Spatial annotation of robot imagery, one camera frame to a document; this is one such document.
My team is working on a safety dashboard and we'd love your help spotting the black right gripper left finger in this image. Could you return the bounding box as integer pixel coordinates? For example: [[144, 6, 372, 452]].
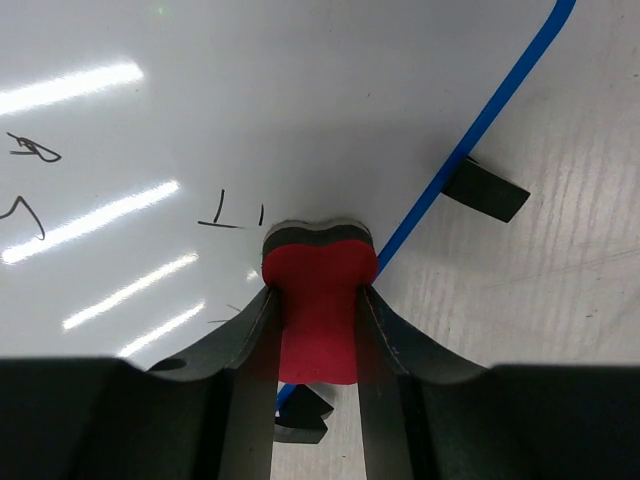
[[1, 288, 280, 479]]

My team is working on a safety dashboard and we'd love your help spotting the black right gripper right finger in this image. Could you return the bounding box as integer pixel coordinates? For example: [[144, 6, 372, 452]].
[[355, 287, 639, 479]]

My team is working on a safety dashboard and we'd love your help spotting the red bone-shaped eraser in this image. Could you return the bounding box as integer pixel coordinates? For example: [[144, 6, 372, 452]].
[[262, 218, 378, 385]]

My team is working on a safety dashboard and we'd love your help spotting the blue-framed whiteboard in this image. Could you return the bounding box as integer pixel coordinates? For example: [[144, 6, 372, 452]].
[[0, 0, 579, 446]]

